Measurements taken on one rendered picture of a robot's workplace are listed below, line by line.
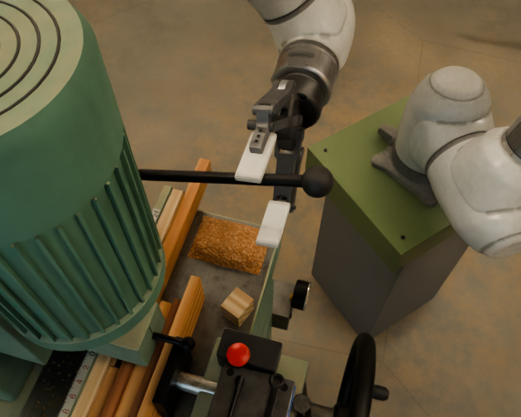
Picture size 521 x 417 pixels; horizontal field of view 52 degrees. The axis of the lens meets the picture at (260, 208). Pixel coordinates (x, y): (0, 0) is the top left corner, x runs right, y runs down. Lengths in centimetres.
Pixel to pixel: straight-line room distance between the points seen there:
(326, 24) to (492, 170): 40
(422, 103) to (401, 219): 27
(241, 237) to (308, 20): 35
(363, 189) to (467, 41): 167
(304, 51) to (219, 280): 38
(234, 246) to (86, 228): 49
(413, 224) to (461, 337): 76
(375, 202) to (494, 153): 33
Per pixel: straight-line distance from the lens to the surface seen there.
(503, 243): 103
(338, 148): 131
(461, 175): 104
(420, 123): 112
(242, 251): 87
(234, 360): 70
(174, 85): 246
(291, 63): 75
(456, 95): 109
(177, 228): 89
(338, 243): 155
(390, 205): 123
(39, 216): 38
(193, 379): 76
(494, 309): 199
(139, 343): 71
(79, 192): 38
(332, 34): 80
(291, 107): 70
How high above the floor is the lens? 169
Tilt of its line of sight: 57 degrees down
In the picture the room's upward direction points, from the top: straight up
